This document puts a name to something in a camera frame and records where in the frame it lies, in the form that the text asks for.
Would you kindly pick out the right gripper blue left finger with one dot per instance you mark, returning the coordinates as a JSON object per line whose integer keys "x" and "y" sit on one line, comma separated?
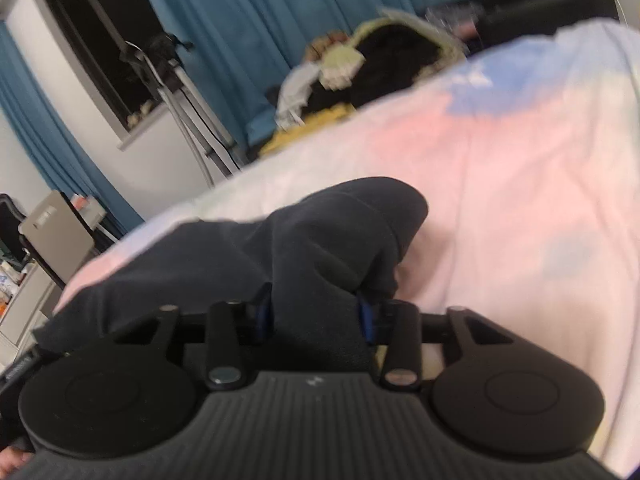
{"x": 263, "y": 310}

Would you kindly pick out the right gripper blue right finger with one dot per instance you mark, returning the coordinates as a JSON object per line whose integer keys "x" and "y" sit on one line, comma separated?
{"x": 366, "y": 319}

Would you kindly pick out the dark navy garment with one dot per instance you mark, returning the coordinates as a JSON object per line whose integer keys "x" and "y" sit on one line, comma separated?
{"x": 312, "y": 264}

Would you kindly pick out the pile of mixed clothes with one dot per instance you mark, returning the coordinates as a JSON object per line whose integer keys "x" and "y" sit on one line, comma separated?
{"x": 341, "y": 73}

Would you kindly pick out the garment steamer stand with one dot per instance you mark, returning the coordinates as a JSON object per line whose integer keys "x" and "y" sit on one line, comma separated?
{"x": 218, "y": 155}

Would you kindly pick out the white bed sheet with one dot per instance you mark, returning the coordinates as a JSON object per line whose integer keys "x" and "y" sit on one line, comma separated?
{"x": 528, "y": 158}

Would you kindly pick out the clutter on dresser top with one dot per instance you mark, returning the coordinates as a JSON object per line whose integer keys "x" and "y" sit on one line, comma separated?
{"x": 10, "y": 282}

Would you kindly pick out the teal curtain left of window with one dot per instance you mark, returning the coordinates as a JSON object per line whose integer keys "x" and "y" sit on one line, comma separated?
{"x": 54, "y": 151}

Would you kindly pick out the teal curtain of window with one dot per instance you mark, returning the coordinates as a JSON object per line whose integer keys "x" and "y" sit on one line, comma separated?
{"x": 54, "y": 151}
{"x": 242, "y": 48}

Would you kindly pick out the teal curtain right of window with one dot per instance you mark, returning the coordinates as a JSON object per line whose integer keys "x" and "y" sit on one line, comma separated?
{"x": 242, "y": 48}

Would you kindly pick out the dark window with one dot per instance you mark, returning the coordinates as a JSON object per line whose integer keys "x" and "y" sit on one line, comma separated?
{"x": 97, "y": 32}

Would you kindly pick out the beige chair with black frame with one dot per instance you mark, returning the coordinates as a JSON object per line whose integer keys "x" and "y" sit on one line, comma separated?
{"x": 57, "y": 238}

